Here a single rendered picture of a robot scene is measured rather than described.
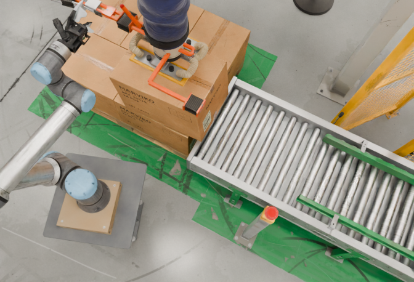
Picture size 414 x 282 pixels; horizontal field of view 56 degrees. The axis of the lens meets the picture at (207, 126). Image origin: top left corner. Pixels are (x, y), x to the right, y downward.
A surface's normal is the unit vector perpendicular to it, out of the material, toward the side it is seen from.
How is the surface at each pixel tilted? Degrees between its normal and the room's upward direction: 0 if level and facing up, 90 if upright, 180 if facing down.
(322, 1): 0
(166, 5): 76
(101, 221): 5
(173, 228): 0
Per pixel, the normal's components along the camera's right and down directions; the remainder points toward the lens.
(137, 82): -0.07, -0.41
